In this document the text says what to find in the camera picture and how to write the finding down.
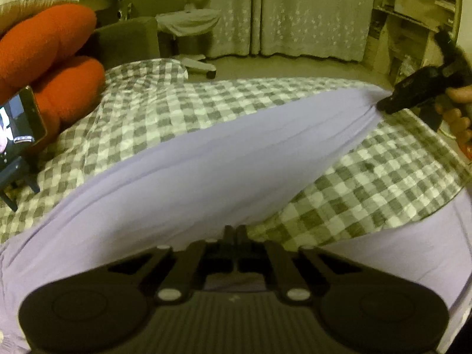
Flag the black smartphone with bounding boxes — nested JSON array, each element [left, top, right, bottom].
[[0, 86, 48, 172]]

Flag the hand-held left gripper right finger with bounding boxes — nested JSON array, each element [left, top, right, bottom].
[[236, 225, 365, 303]]

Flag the white pillow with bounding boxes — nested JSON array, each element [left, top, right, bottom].
[[0, 0, 80, 35]]

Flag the grey office chair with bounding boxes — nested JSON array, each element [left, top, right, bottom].
[[125, 0, 222, 80]]

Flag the blue phone stand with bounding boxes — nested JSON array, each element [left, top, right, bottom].
[[0, 151, 40, 212]]

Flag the star patterned curtain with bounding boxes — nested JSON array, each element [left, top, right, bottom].
[[111, 0, 377, 63]]

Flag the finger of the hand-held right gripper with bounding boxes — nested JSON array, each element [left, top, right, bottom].
[[376, 90, 409, 116]]

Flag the lavender pants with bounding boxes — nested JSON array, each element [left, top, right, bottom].
[[0, 81, 472, 351]]

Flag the wooden bookshelf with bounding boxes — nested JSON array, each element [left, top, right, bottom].
[[365, 0, 466, 86]]

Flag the grey white checkered blanket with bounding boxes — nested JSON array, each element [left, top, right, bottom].
[[0, 58, 466, 262]]

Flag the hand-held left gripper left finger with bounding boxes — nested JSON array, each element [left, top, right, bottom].
[[109, 225, 235, 303]]

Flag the person's right hand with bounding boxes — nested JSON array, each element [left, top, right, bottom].
[[434, 84, 472, 160]]

